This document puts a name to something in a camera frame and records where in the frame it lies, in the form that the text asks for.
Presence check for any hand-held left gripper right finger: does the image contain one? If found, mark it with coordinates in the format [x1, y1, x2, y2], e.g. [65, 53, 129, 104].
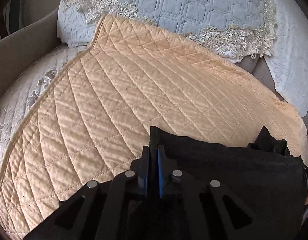
[156, 145, 265, 240]

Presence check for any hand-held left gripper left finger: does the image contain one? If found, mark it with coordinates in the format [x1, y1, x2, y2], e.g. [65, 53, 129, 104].
[24, 145, 151, 240]

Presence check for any black leather jacket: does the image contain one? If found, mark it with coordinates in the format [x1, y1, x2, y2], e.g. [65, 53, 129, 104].
[149, 126, 308, 240]

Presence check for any beige quilted mat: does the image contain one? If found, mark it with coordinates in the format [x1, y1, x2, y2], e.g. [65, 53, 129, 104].
[0, 14, 308, 235]

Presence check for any white embroidered sofa cover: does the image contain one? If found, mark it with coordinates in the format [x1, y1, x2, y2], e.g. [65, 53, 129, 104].
[262, 0, 308, 113]

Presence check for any white lace seat cover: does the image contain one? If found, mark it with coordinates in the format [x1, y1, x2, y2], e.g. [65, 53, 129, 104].
[0, 44, 70, 178]

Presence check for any blue quilted lace-trimmed pillow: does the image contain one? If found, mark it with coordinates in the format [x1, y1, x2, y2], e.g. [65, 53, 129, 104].
[58, 0, 278, 63]

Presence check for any grey sofa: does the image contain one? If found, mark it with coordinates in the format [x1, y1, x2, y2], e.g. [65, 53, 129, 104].
[0, 0, 308, 120]

